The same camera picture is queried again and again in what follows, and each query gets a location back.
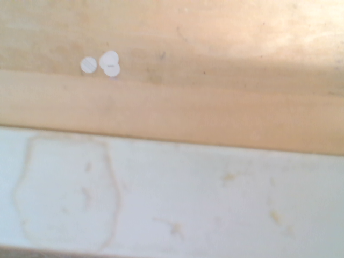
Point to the white drawer with wooden interior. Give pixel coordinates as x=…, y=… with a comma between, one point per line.
x=188, y=174

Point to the small white plastic disc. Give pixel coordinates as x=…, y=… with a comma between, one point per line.
x=88, y=64
x=108, y=57
x=112, y=71

